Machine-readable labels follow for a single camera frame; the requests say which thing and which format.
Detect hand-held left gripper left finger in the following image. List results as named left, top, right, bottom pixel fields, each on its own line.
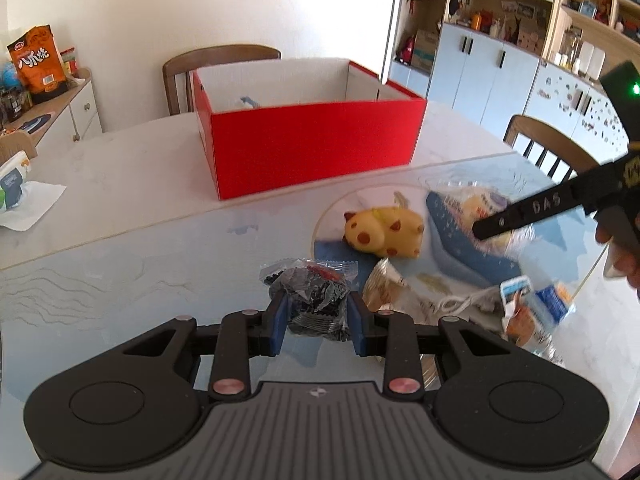
left=112, top=290, right=291, bottom=402

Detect stickered light blue cabinet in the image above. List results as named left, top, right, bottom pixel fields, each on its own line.
left=522, top=60, right=631, bottom=161

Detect blue cracker packet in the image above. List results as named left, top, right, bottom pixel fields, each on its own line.
left=530, top=282, right=575, bottom=346

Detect wooden wall shelf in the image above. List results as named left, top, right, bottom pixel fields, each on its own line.
left=542, top=0, right=640, bottom=81

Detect wooden slatted chair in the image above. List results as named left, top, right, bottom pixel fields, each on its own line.
left=502, top=115, right=601, bottom=181
left=162, top=44, right=282, bottom=116

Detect orange snack bag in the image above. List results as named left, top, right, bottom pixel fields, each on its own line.
left=7, top=25, right=71, bottom=106

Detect wet wipes pack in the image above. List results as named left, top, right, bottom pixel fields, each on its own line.
left=0, top=152, right=31, bottom=211

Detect person's right hand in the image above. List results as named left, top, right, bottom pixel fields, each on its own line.
left=595, top=225, right=640, bottom=292

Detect yellow spotted toy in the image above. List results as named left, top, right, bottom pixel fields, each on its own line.
left=343, top=205, right=426, bottom=259

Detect white cable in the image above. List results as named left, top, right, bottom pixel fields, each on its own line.
left=430, top=290, right=506, bottom=317

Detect brown cardboard carton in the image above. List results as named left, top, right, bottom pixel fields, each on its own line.
left=411, top=30, right=441, bottom=73

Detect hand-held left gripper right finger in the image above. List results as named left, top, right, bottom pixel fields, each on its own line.
left=347, top=291, right=523, bottom=401

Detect gold beige snack packet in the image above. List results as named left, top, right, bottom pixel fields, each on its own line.
left=361, top=258, right=408, bottom=313

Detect round dark blue pad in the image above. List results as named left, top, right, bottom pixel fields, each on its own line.
left=17, top=114, right=53, bottom=133

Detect black snack packet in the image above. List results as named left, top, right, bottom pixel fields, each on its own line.
left=259, top=258, right=360, bottom=342

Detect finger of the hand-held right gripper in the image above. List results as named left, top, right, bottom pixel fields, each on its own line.
left=472, top=157, right=631, bottom=242

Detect white sideboard wooden top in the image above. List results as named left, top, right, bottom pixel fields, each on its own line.
left=0, top=67, right=103, bottom=161

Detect clear bread packet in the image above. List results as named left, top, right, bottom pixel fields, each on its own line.
left=425, top=180, right=538, bottom=266

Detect red cardboard box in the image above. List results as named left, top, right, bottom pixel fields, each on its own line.
left=191, top=57, right=428, bottom=201

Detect white tissue packet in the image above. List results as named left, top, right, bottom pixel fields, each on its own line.
left=0, top=180, right=67, bottom=232

